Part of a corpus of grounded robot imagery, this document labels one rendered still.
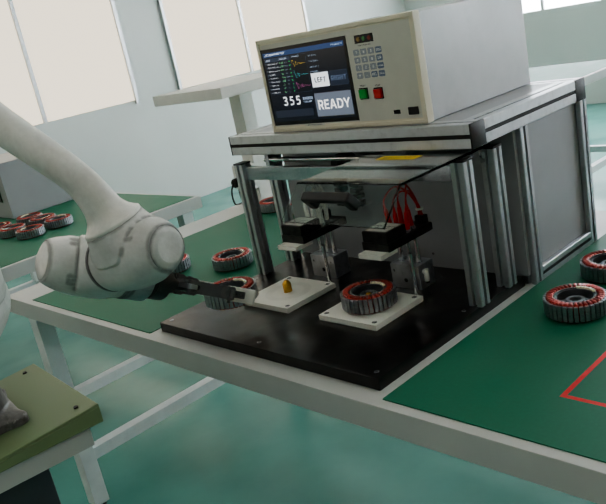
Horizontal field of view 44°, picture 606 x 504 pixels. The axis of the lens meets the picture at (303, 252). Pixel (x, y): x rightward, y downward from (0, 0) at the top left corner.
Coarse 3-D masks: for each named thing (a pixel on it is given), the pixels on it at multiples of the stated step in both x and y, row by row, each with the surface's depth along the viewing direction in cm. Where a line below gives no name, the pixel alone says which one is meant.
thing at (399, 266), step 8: (392, 264) 157; (400, 264) 156; (408, 264) 155; (416, 264) 154; (424, 264) 154; (432, 264) 156; (392, 272) 158; (400, 272) 157; (408, 272) 155; (416, 272) 153; (432, 272) 156; (400, 280) 157; (408, 280) 156; (424, 280) 154; (432, 280) 156; (424, 288) 155
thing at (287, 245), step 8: (288, 224) 167; (296, 224) 165; (304, 224) 164; (312, 224) 165; (288, 232) 166; (296, 232) 164; (304, 232) 164; (312, 232) 165; (320, 232) 167; (328, 232) 169; (288, 240) 167; (296, 240) 165; (304, 240) 164; (320, 240) 174; (280, 248) 166; (288, 248) 164; (296, 248) 163; (320, 248) 175; (328, 248) 173; (336, 248) 172
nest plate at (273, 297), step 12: (288, 276) 176; (276, 288) 169; (300, 288) 166; (312, 288) 165; (324, 288) 163; (264, 300) 163; (276, 300) 162; (288, 300) 160; (300, 300) 159; (288, 312) 156
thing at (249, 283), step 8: (224, 280) 159; (232, 280) 158; (240, 280) 156; (248, 280) 154; (248, 288) 151; (256, 288) 154; (208, 296) 151; (256, 296) 153; (208, 304) 152; (216, 304) 150; (224, 304) 150; (232, 304) 150; (240, 304) 150
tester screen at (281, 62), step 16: (304, 48) 155; (320, 48) 152; (336, 48) 149; (272, 64) 164; (288, 64) 160; (304, 64) 157; (320, 64) 154; (336, 64) 151; (272, 80) 165; (288, 80) 162; (304, 80) 158; (272, 96) 167; (304, 96) 160
